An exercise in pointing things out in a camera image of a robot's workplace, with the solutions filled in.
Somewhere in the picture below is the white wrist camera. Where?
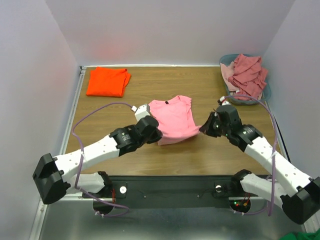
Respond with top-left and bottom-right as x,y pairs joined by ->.
131,104 -> 151,122
217,96 -> 230,106

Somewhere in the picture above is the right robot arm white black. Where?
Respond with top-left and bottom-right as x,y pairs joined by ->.
200,104 -> 320,225

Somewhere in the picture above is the green cloth at corner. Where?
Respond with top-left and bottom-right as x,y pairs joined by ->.
279,230 -> 320,240

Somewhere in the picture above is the folded orange t shirt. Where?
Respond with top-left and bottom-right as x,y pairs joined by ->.
86,67 -> 131,98

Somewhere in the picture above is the left aluminium frame rail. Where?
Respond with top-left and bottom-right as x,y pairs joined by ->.
39,65 -> 87,201

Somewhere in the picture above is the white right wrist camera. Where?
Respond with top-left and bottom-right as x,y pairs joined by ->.
217,96 -> 230,106

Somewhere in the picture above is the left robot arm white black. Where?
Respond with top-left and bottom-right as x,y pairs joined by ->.
32,115 -> 162,205

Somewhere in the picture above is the light pink t shirt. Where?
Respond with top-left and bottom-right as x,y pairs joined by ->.
148,95 -> 200,146

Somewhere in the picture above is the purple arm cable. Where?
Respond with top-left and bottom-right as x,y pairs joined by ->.
224,94 -> 279,217
72,102 -> 131,218

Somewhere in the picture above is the blue plastic laundry basket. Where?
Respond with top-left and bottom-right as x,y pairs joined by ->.
219,53 -> 272,106

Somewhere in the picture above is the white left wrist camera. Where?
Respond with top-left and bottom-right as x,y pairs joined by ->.
131,104 -> 151,122

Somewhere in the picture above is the dusty rose t shirt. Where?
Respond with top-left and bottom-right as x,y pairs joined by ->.
228,54 -> 268,101

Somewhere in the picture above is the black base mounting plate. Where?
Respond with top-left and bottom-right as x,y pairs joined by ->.
94,175 -> 252,213

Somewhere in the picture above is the pale pink garment in basket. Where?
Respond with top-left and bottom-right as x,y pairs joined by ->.
220,61 -> 239,92

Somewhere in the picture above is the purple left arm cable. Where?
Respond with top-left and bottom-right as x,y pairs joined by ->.
72,102 -> 131,218

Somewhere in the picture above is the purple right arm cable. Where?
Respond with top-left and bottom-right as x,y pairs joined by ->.
224,94 -> 279,217

